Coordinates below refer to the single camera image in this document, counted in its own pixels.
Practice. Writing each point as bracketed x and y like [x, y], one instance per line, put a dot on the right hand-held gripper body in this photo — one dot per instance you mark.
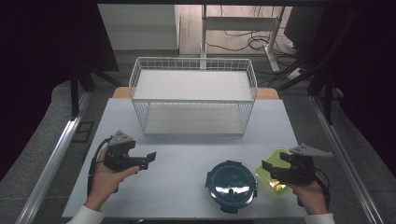
[300, 166]

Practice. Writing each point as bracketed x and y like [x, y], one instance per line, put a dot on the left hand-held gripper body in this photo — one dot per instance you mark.
[120, 149]

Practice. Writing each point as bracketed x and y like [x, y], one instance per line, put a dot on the green lidded square container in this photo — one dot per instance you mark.
[267, 179]

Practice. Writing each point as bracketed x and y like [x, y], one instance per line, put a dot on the round dark blue lidded container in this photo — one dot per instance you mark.
[231, 186]

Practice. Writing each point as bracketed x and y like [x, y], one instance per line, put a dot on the person's right hand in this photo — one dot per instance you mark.
[308, 196]

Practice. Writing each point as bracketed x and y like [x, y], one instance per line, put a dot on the person's left hand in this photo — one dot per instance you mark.
[107, 183]

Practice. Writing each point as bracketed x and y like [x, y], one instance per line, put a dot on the wooden table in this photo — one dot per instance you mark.
[267, 93]

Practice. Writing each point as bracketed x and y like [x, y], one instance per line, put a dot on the black tripod stand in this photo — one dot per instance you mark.
[82, 84]
[323, 84]

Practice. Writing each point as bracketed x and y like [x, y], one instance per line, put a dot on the white cabinet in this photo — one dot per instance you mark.
[140, 28]

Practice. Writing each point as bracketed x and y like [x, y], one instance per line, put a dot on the black floor bracket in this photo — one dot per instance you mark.
[82, 132]

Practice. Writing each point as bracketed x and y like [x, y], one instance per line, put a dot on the aluminium rail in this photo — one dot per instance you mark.
[51, 168]
[345, 161]

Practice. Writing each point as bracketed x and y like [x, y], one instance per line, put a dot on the white metal desk frame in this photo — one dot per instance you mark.
[239, 23]

